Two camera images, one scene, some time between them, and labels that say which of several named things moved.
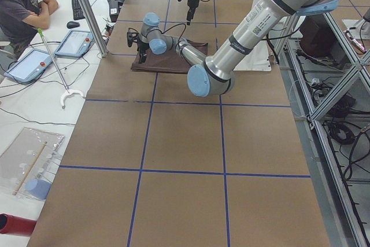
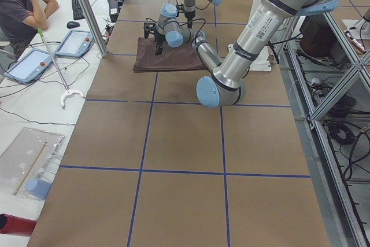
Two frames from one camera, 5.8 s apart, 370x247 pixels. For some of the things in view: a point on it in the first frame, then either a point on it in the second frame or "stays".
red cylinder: [14, 225] stays
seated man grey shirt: [24, 8] stays
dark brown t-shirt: [169, 62] stays
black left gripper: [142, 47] → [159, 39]
